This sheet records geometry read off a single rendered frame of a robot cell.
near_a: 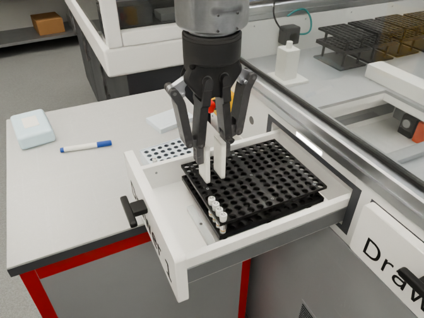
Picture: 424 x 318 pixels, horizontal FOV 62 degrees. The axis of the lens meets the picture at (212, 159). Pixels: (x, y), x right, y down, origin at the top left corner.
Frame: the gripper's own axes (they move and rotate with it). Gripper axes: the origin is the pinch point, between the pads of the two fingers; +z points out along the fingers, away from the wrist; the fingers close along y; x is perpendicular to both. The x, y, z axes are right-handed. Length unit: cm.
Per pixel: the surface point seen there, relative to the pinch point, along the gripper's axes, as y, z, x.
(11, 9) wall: -44, 65, 419
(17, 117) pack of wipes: -33, 19, 67
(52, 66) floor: -20, 99, 325
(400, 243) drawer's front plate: 21.2, 8.2, -21.2
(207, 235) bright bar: -2.0, 14.8, -2.2
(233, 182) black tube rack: 6.0, 9.6, 3.5
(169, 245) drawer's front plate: -10.5, 6.8, -7.8
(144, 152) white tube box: -3.2, 20.3, 34.9
